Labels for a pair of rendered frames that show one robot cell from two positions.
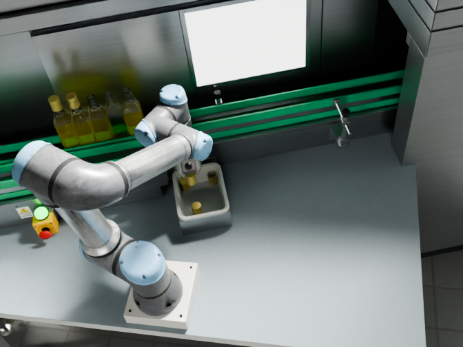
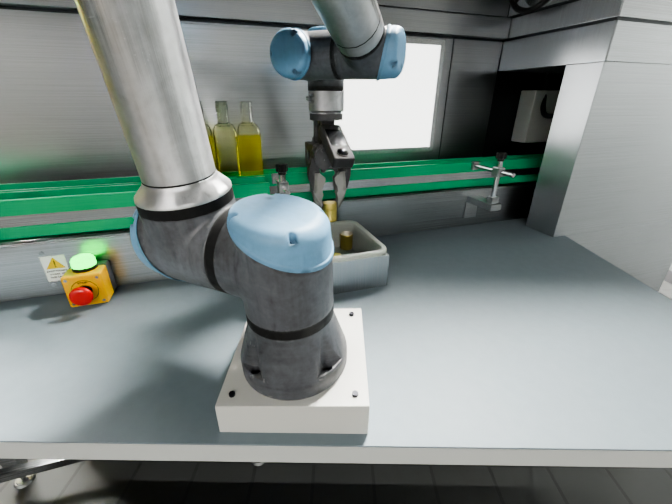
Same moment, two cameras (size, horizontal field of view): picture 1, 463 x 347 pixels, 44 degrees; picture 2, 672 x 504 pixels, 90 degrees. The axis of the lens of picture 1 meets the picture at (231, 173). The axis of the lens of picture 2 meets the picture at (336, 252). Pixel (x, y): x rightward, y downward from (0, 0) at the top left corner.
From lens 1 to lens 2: 134 cm
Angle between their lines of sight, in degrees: 28
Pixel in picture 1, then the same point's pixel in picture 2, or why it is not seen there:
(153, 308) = (295, 371)
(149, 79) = (269, 128)
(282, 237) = (466, 292)
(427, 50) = (608, 50)
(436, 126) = (592, 178)
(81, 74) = not seen: hidden behind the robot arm
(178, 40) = not seen: hidden behind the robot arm
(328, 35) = (450, 117)
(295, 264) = (507, 318)
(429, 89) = (598, 115)
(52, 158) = not seen: outside the picture
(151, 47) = (278, 79)
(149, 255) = (301, 209)
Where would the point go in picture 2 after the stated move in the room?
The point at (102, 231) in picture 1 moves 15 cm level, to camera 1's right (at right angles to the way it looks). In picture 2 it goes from (194, 130) to (327, 128)
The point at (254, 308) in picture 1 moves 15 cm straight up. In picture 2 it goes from (486, 382) to (507, 300)
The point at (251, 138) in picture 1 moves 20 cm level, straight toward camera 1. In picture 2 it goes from (387, 201) to (413, 223)
